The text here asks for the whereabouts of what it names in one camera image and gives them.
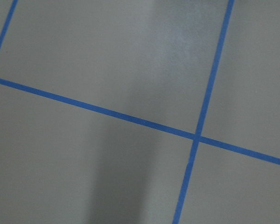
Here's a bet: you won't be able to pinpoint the blue tape grid lines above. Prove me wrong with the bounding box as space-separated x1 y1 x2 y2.
0 0 280 224

